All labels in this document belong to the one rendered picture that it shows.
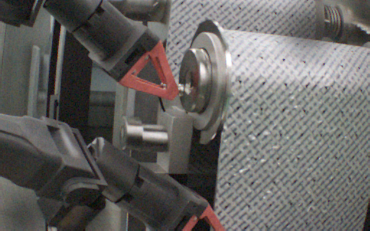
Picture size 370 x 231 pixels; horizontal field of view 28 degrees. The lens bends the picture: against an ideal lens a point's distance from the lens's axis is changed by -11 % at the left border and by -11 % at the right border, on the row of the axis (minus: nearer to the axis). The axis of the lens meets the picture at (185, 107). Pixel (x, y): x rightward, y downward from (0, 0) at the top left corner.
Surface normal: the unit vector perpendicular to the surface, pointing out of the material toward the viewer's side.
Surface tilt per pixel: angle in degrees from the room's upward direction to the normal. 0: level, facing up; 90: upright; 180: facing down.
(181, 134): 90
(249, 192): 90
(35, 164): 118
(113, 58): 52
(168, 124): 90
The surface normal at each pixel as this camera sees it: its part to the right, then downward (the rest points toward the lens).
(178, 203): -0.77, -0.54
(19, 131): 0.68, -0.66
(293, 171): 0.31, 0.17
